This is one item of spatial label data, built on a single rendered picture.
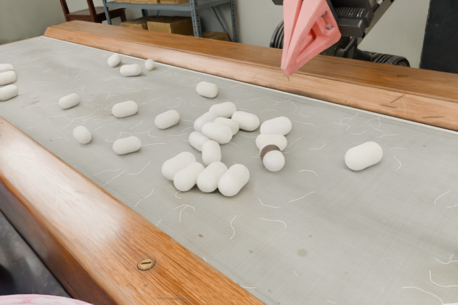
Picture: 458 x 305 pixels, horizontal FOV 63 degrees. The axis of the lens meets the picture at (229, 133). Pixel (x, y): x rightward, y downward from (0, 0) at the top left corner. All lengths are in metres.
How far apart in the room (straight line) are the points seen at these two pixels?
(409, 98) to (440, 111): 0.04
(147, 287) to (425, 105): 0.36
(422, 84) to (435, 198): 0.20
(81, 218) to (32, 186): 0.08
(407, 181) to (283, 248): 0.14
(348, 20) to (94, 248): 0.33
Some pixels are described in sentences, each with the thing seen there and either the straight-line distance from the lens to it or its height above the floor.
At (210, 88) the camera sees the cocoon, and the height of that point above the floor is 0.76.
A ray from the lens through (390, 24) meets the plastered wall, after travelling 2.47.
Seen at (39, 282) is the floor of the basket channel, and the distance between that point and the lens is 0.42.
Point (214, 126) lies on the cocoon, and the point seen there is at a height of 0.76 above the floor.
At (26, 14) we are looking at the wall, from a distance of 4.96.
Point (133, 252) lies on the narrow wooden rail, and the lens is 0.27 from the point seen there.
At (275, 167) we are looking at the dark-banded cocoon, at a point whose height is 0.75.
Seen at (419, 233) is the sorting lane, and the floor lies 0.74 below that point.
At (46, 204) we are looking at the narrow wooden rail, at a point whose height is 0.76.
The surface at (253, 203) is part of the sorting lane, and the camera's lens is 0.33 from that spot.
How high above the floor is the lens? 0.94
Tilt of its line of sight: 27 degrees down
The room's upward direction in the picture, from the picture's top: 6 degrees counter-clockwise
